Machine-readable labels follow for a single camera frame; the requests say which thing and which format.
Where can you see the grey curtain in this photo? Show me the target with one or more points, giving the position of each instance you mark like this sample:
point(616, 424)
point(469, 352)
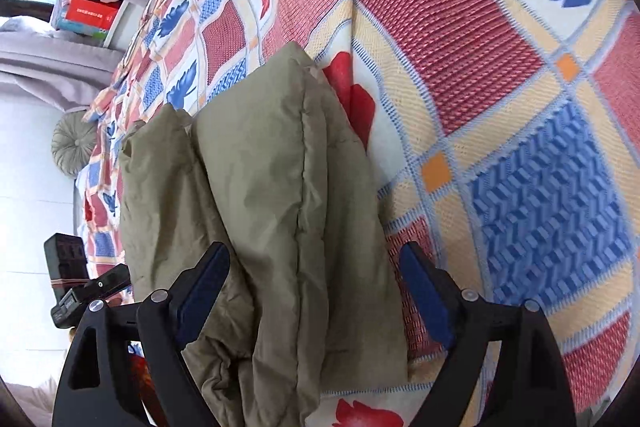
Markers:
point(65, 67)

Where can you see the leaf patterned patchwork blanket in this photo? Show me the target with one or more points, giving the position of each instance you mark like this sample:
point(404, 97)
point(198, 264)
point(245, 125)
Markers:
point(500, 107)

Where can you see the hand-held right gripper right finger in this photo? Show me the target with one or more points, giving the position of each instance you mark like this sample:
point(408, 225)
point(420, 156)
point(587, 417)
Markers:
point(425, 294)

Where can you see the khaki puffer jacket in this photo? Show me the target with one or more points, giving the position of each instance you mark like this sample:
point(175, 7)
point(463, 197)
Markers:
point(280, 187)

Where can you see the red and teal boxes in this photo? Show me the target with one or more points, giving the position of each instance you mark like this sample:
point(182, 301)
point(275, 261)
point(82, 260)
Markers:
point(82, 36)

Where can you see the round grey cushion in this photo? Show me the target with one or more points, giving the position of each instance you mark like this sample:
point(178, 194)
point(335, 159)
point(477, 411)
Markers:
point(72, 144)

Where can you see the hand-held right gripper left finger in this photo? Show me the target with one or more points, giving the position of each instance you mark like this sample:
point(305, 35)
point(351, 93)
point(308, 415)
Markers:
point(202, 294)

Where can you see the red cardboard box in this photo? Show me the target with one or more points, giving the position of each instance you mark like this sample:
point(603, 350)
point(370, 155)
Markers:
point(92, 14)

